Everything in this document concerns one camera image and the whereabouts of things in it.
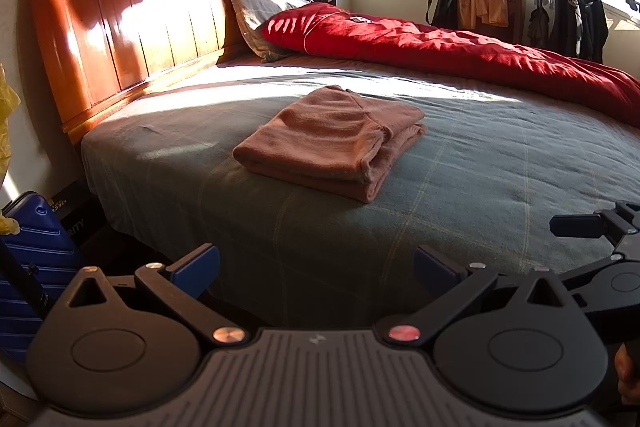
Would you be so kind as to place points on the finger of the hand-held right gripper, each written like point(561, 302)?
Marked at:
point(577, 226)
point(592, 274)

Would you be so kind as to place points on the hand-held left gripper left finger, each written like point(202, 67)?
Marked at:
point(197, 267)

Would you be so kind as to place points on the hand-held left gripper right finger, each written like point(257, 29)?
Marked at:
point(437, 269)

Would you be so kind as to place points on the pink knit sweater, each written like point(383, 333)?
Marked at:
point(325, 142)

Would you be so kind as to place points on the person's right hand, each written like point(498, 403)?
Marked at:
point(627, 372)

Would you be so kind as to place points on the blue checked bed sheet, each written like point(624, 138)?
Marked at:
point(475, 182)

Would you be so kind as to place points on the black cardboard box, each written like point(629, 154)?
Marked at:
point(77, 219)

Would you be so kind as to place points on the blue suitcase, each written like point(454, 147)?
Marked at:
point(35, 257)

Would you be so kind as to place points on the brown hanging bag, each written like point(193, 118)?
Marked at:
point(539, 29)

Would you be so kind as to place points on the dark jacket with patch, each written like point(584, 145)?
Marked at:
point(570, 17)

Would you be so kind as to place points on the wooden cabinet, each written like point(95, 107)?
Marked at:
point(512, 22)

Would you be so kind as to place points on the red duvet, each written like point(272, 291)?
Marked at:
point(450, 47)

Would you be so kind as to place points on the yellow plastic film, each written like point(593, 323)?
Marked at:
point(6, 117)

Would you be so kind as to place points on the wooden headboard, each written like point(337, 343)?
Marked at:
point(125, 32)

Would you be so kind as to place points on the grey pillow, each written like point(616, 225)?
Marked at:
point(255, 17)

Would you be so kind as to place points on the black hanging bag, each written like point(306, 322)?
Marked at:
point(442, 7)

